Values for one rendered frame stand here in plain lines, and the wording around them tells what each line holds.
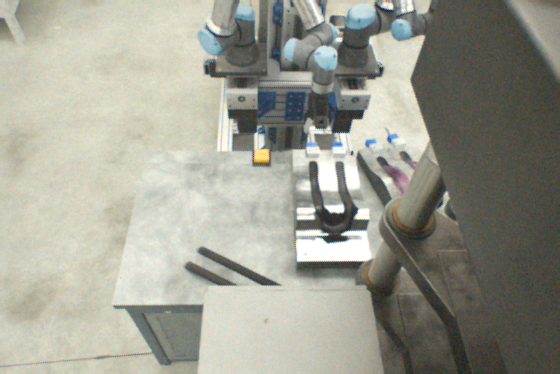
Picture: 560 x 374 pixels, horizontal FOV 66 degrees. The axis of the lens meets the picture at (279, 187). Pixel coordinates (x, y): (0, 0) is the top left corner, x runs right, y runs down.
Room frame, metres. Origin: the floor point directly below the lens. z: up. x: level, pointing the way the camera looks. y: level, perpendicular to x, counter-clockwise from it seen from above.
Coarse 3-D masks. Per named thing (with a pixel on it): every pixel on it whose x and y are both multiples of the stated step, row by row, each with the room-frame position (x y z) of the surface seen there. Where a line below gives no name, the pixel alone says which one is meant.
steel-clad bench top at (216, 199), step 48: (144, 192) 1.00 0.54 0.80; (192, 192) 1.02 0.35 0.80; (240, 192) 1.04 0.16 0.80; (288, 192) 1.06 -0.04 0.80; (144, 240) 0.78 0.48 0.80; (192, 240) 0.80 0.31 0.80; (240, 240) 0.81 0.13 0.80; (288, 240) 0.83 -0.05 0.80; (144, 288) 0.60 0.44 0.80; (192, 288) 0.61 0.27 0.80
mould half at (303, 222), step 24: (336, 192) 1.01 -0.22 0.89; (360, 192) 1.01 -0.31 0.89; (312, 216) 0.86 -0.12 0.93; (360, 216) 0.87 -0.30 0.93; (312, 240) 0.80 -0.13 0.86; (336, 240) 0.81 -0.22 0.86; (360, 240) 0.82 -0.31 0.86; (312, 264) 0.72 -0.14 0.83; (336, 264) 0.73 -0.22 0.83; (360, 264) 0.73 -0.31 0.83
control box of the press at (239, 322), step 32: (224, 288) 0.32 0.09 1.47; (256, 288) 0.33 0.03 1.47; (288, 288) 0.33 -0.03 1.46; (320, 288) 0.34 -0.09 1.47; (352, 288) 0.34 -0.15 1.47; (224, 320) 0.26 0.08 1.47; (256, 320) 0.27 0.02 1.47; (288, 320) 0.27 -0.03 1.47; (320, 320) 0.28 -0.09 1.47; (352, 320) 0.28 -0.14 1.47; (224, 352) 0.21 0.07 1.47; (256, 352) 0.21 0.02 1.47; (288, 352) 0.22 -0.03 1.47; (320, 352) 0.22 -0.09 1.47; (352, 352) 0.23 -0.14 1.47
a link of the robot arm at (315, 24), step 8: (296, 0) 1.41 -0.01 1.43; (304, 0) 1.40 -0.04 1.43; (312, 0) 1.41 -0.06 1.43; (296, 8) 1.41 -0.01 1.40; (304, 8) 1.39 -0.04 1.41; (312, 8) 1.40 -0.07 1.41; (304, 16) 1.39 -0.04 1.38; (312, 16) 1.38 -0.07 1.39; (320, 16) 1.39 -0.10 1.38; (304, 24) 1.39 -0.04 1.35; (312, 24) 1.37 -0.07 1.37; (320, 24) 1.37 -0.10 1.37; (328, 24) 1.41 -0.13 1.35; (312, 32) 1.36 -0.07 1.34; (320, 32) 1.36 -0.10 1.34; (328, 32) 1.37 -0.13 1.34; (336, 32) 1.40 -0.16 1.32; (320, 40) 1.33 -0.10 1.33; (328, 40) 1.35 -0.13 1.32
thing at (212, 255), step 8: (200, 248) 0.75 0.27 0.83; (208, 256) 0.72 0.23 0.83; (216, 256) 0.71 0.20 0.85; (224, 256) 0.72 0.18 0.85; (224, 264) 0.68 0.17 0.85; (232, 264) 0.68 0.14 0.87; (240, 272) 0.65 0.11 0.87; (248, 272) 0.65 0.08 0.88; (256, 280) 0.62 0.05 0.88; (264, 280) 0.61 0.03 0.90; (272, 280) 0.62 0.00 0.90
